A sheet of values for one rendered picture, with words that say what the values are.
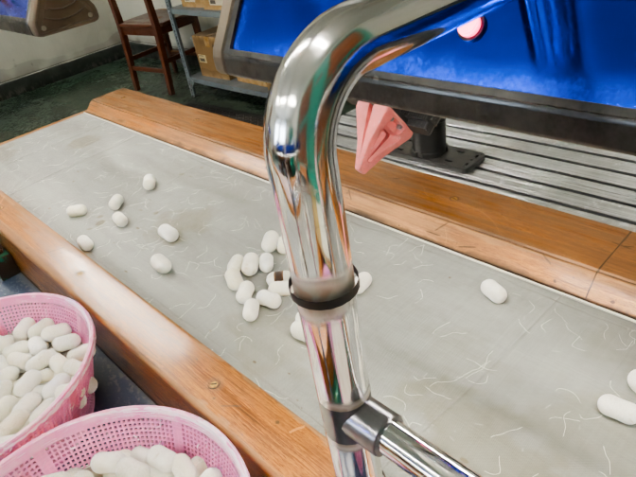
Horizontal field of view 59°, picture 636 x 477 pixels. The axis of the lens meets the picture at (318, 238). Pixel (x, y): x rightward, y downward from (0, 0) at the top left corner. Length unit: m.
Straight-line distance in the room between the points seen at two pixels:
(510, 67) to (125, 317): 0.52
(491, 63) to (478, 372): 0.35
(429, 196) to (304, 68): 0.62
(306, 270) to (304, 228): 0.02
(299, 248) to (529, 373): 0.41
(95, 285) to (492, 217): 0.50
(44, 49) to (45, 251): 4.40
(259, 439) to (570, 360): 0.30
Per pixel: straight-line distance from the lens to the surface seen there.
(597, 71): 0.26
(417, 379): 0.56
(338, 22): 0.18
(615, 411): 0.54
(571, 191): 0.99
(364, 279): 0.65
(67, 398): 0.63
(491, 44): 0.29
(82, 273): 0.79
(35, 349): 0.74
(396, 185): 0.81
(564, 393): 0.56
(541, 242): 0.69
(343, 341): 0.21
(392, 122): 0.67
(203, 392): 0.56
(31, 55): 5.20
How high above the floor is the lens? 1.16
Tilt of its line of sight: 33 degrees down
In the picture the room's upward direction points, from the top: 10 degrees counter-clockwise
